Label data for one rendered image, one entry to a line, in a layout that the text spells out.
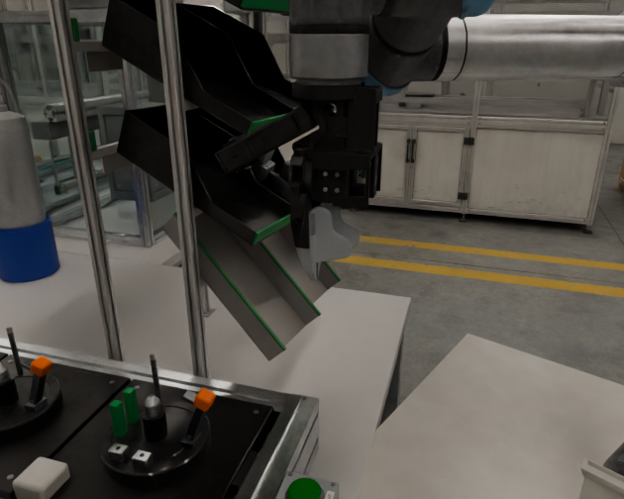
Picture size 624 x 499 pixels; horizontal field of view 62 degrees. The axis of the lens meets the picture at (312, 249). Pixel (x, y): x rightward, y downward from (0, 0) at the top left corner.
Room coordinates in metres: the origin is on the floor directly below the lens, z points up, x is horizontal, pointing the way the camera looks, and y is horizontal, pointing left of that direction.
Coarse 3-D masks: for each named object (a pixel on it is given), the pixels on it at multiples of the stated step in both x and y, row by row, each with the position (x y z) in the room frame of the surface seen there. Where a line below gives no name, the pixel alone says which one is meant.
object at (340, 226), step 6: (312, 204) 0.55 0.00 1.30; (318, 204) 0.54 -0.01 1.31; (324, 204) 0.56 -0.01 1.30; (330, 204) 0.55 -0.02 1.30; (330, 210) 0.55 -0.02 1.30; (336, 210) 0.55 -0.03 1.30; (336, 216) 0.54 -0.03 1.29; (336, 222) 0.54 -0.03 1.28; (342, 222) 0.54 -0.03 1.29; (336, 228) 0.54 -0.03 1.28; (342, 228) 0.54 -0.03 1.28; (348, 228) 0.54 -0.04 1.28; (354, 228) 0.54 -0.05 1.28; (342, 234) 0.54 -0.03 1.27; (348, 234) 0.54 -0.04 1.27; (354, 234) 0.54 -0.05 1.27; (354, 240) 0.54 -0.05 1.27; (354, 246) 0.54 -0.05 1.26; (318, 264) 0.54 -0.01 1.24; (318, 270) 0.54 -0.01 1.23
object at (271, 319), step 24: (216, 240) 0.86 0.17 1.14; (240, 240) 0.89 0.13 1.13; (216, 264) 0.75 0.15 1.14; (240, 264) 0.84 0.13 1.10; (264, 264) 0.86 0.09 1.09; (216, 288) 0.76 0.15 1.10; (240, 288) 0.80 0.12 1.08; (264, 288) 0.83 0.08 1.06; (288, 288) 0.84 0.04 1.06; (240, 312) 0.74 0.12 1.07; (264, 312) 0.79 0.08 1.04; (288, 312) 0.82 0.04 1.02; (312, 312) 0.82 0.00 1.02; (264, 336) 0.72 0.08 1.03; (288, 336) 0.78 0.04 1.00
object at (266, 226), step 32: (128, 128) 0.82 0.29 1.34; (160, 128) 0.91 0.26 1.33; (192, 128) 0.92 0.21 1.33; (160, 160) 0.79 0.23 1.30; (192, 160) 0.90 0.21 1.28; (192, 192) 0.77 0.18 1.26; (224, 192) 0.83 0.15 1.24; (256, 192) 0.87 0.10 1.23; (224, 224) 0.74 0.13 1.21; (256, 224) 0.78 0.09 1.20; (288, 224) 0.82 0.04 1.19
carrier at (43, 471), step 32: (128, 384) 0.68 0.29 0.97; (160, 384) 0.68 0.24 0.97; (96, 416) 0.60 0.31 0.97; (128, 416) 0.57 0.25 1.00; (160, 416) 0.54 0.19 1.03; (224, 416) 0.60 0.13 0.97; (256, 416) 0.60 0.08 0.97; (64, 448) 0.54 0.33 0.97; (96, 448) 0.54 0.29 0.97; (128, 448) 0.50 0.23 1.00; (160, 448) 0.52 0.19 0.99; (192, 448) 0.52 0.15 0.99; (224, 448) 0.54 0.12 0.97; (256, 448) 0.56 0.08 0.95; (32, 480) 0.47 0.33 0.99; (64, 480) 0.48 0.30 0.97; (96, 480) 0.48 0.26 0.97; (128, 480) 0.48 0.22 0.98; (160, 480) 0.48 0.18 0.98; (192, 480) 0.48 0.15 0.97; (224, 480) 0.48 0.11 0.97
